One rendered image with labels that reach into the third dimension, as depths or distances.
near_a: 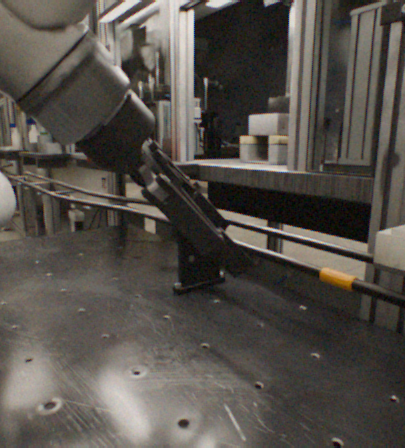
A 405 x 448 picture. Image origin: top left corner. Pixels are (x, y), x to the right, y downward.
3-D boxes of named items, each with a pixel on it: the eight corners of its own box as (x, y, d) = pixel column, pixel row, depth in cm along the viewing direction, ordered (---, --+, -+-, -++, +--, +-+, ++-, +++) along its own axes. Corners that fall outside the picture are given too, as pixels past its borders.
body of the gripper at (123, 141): (135, 99, 30) (200, 173, 36) (125, 78, 37) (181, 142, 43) (70, 158, 32) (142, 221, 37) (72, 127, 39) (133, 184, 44)
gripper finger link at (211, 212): (182, 207, 47) (181, 205, 48) (213, 238, 51) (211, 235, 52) (200, 192, 47) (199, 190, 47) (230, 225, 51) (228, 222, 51)
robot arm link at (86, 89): (89, 24, 34) (132, 75, 38) (22, 90, 36) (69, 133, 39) (91, 34, 27) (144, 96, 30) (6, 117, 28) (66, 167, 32)
